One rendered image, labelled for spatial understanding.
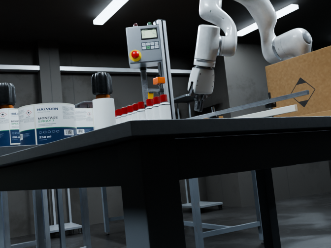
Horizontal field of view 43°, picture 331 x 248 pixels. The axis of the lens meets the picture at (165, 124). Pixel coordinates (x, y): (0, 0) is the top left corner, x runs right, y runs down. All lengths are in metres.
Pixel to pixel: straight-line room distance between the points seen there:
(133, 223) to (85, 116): 1.38
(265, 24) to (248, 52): 5.45
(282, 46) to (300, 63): 0.40
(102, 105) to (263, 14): 0.82
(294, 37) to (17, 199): 5.09
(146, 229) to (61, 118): 1.00
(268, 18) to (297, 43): 0.17
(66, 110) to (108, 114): 0.25
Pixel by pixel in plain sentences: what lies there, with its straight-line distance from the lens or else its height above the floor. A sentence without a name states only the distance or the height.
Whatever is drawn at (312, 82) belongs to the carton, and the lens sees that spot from 1.59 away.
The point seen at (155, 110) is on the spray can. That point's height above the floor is 1.02.
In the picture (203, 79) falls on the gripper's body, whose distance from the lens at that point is 1.65.
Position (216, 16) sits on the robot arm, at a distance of 1.72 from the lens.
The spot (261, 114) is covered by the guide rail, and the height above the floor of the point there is 0.91.
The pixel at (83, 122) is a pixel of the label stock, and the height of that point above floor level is 1.00.
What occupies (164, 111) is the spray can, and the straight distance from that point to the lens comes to 1.85.
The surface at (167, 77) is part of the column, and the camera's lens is 2.12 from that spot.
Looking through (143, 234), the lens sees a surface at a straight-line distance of 0.57.
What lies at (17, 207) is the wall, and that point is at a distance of 6.41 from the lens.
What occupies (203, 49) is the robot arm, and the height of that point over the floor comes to 1.19.
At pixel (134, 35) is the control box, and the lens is 2.15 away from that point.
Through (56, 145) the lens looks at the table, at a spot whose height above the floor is 0.82.
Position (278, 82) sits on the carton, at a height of 1.04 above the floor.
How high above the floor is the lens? 0.77
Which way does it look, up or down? 6 degrees up
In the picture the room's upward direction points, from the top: 6 degrees counter-clockwise
